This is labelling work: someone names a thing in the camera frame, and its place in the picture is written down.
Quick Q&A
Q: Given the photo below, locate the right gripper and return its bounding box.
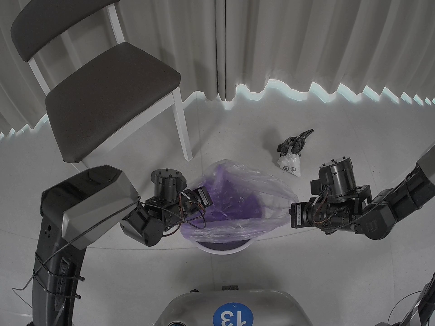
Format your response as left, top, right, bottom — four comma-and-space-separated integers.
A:
289, 199, 321, 230

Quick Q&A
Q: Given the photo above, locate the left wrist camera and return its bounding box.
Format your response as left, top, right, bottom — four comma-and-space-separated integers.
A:
181, 192, 202, 217

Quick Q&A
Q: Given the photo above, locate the white trash bin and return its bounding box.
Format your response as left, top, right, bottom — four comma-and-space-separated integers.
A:
195, 238, 254, 256

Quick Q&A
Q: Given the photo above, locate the clear printed wrapper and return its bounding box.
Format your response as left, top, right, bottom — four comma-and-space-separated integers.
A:
277, 151, 302, 177

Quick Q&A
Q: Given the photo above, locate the crumpled black plastic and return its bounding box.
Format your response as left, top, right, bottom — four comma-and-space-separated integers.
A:
277, 129, 315, 156

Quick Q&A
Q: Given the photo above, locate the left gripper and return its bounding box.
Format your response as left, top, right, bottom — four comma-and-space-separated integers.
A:
195, 186, 214, 211

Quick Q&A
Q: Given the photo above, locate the white chair dark grey seat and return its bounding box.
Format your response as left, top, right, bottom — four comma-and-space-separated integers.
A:
10, 0, 193, 173

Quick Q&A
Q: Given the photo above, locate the purple plastic bag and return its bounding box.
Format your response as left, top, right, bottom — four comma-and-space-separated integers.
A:
179, 160, 299, 244

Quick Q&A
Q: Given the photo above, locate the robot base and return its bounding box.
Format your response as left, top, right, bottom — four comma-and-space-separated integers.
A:
155, 285, 314, 326

